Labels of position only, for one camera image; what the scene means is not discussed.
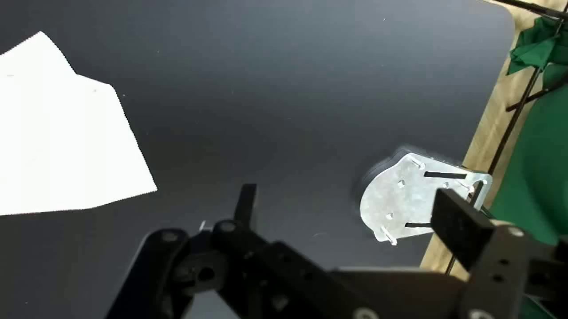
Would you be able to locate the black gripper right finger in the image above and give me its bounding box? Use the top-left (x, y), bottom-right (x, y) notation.
top-left (430, 186), bottom-right (568, 319)

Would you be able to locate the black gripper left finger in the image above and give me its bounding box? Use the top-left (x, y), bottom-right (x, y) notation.
top-left (105, 182), bottom-right (280, 319)

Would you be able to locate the white cloth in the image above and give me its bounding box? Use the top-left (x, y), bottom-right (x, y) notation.
top-left (0, 30), bottom-right (160, 217)

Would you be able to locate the green backdrop cloth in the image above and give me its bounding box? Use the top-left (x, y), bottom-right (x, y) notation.
top-left (488, 14), bottom-right (568, 246)

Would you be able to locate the clear plate with screws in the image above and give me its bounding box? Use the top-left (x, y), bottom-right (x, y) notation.
top-left (359, 150), bottom-right (493, 248)

